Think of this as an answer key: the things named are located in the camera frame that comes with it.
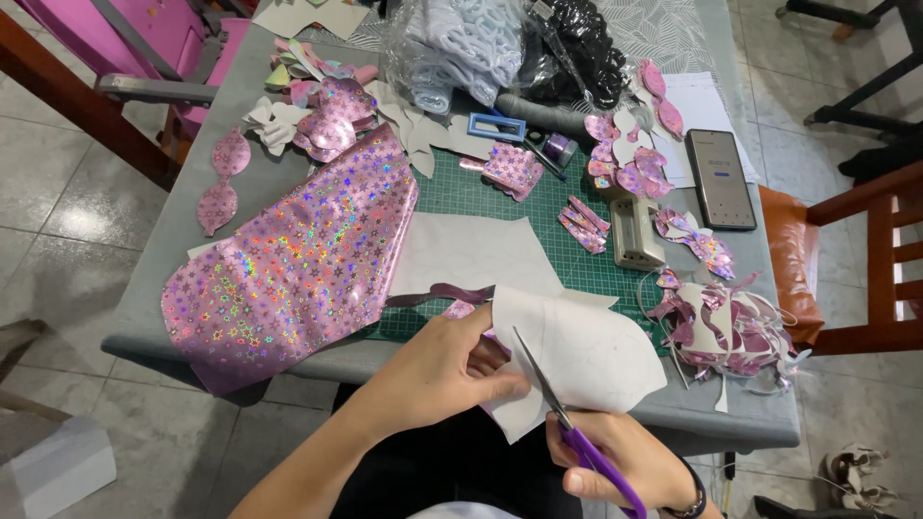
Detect bag of black clips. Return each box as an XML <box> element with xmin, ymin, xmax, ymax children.
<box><xmin>518</xmin><ymin>0</ymin><xmax>633</xmax><ymax>111</ymax></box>

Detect beige sandals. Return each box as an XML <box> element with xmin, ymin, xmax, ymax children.
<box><xmin>821</xmin><ymin>443</ymin><xmax>904</xmax><ymax>514</ymax></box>

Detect beige hole punch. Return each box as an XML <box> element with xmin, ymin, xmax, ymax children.
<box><xmin>609</xmin><ymin>195</ymin><xmax>667</xmax><ymax>272</ymax></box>

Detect person's black trousers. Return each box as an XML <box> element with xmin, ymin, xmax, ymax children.
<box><xmin>330</xmin><ymin>382</ymin><xmax>586</xmax><ymax>519</ymax></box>

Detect heap of foil offcuts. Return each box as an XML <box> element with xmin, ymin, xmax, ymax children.
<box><xmin>640</xmin><ymin>267</ymin><xmax>813</xmax><ymax>414</ymax></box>

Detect green cutting mat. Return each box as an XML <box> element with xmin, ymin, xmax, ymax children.
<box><xmin>359</xmin><ymin>136</ymin><xmax>673</xmax><ymax>358</ymax></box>

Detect black smartphone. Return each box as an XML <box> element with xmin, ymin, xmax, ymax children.
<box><xmin>684</xmin><ymin>128</ymin><xmax>758</xmax><ymax>232</ymax></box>

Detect white box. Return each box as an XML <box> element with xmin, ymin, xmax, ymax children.
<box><xmin>0</xmin><ymin>414</ymin><xmax>118</xmax><ymax>519</ymax></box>

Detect pink foil double oval cutout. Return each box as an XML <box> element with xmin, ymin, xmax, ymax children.
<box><xmin>637</xmin><ymin>58</ymin><xmax>685</xmax><ymax>142</ymax></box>
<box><xmin>196</xmin><ymin>127</ymin><xmax>252</xmax><ymax>238</ymax></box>

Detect white backed foil sheet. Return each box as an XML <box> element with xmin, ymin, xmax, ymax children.
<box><xmin>479</xmin><ymin>285</ymin><xmax>669</xmax><ymax>445</ymax></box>

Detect bag of pale blue clips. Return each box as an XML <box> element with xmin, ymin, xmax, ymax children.
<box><xmin>381</xmin><ymin>0</ymin><xmax>536</xmax><ymax>117</ymax></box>

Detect stack of pink star squares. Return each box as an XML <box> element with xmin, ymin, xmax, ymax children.
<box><xmin>459</xmin><ymin>141</ymin><xmax>545</xmax><ymax>203</ymax></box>

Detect dark pen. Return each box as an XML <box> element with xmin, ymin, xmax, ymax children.
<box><xmin>490</xmin><ymin>108</ymin><xmax>569</xmax><ymax>182</ymax></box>

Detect white bow cutouts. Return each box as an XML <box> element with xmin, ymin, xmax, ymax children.
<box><xmin>241</xmin><ymin>97</ymin><xmax>315</xmax><ymax>157</ymax></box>

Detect black chair legs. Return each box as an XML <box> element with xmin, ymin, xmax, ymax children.
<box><xmin>775</xmin><ymin>0</ymin><xmax>923</xmax><ymax>183</ymax></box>

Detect white sheet piece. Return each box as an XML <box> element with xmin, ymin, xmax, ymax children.
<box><xmin>388</xmin><ymin>210</ymin><xmax>565</xmax><ymax>298</ymax></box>

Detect brown wooden frame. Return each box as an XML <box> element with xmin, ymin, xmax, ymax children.
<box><xmin>0</xmin><ymin>9</ymin><xmax>183</xmax><ymax>193</ymax></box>

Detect person's left hand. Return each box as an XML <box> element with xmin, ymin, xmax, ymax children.
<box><xmin>357</xmin><ymin>302</ymin><xmax>532</xmax><ymax>443</ymax></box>

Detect pink foil strips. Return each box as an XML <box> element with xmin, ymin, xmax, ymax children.
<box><xmin>557</xmin><ymin>194</ymin><xmax>612</xmax><ymax>255</ymax></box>

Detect leaf patterned cloth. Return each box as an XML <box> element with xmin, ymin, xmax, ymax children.
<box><xmin>595</xmin><ymin>0</ymin><xmax>731</xmax><ymax>105</ymax></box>

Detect pile of pink petal cutouts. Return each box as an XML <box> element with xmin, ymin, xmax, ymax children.
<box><xmin>583</xmin><ymin>108</ymin><xmax>676</xmax><ymax>200</ymax></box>

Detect purple glitter jar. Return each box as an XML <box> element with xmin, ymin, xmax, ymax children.
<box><xmin>541</xmin><ymin>132</ymin><xmax>578</xmax><ymax>169</ymax></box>

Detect white cut paper piece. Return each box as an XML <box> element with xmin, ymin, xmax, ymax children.
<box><xmin>251</xmin><ymin>0</ymin><xmax>372</xmax><ymax>42</ymax></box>

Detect pink plastic chair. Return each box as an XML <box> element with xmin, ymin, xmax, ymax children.
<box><xmin>14</xmin><ymin>0</ymin><xmax>251</xmax><ymax>139</ymax></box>

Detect blue rectangular hair clip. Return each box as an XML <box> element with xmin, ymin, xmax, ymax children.
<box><xmin>466</xmin><ymin>111</ymin><xmax>528</xmax><ymax>143</ymax></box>

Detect black wristband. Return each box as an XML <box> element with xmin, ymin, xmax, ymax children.
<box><xmin>661</xmin><ymin>457</ymin><xmax>708</xmax><ymax>519</ymax></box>

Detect wooden chair with orange cushion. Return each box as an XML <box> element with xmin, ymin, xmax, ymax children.
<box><xmin>759</xmin><ymin>160</ymin><xmax>923</xmax><ymax>358</ymax></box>

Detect grey thread spool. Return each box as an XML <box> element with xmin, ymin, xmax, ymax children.
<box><xmin>495</xmin><ymin>91</ymin><xmax>594</xmax><ymax>136</ymax></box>

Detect large pink holographic star sheet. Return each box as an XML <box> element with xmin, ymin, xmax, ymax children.
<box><xmin>161</xmin><ymin>123</ymin><xmax>420</xmax><ymax>398</ymax></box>

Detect purple handled scissors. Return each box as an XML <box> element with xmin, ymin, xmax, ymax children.
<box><xmin>512</xmin><ymin>326</ymin><xmax>649</xmax><ymax>519</ymax></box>

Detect pink and white curved cutouts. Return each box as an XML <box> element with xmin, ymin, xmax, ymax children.
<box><xmin>653</xmin><ymin>207</ymin><xmax>737</xmax><ymax>281</ymax></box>

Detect grey white leaf cutouts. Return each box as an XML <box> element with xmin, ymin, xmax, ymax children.
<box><xmin>362</xmin><ymin>78</ymin><xmax>500</xmax><ymax>180</ymax></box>

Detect dark pink foil strip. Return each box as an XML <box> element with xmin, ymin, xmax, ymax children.
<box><xmin>384</xmin><ymin>283</ymin><xmax>498</xmax><ymax>310</ymax></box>

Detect white paper sheet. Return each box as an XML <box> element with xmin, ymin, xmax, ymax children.
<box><xmin>635</xmin><ymin>71</ymin><xmax>760</xmax><ymax>190</ymax></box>

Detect grey tablecloth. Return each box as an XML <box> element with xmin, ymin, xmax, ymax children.
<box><xmin>100</xmin><ymin>0</ymin><xmax>802</xmax><ymax>457</ymax></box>

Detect pile of pastel cutouts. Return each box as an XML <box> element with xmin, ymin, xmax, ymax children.
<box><xmin>262</xmin><ymin>36</ymin><xmax>380</xmax><ymax>111</ymax></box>

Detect pile of pink bow cutouts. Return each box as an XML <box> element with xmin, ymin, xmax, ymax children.
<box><xmin>294</xmin><ymin>77</ymin><xmax>379</xmax><ymax>164</ymax></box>

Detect person's right hand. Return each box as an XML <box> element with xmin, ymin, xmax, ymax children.
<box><xmin>545</xmin><ymin>410</ymin><xmax>698</xmax><ymax>513</ymax></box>

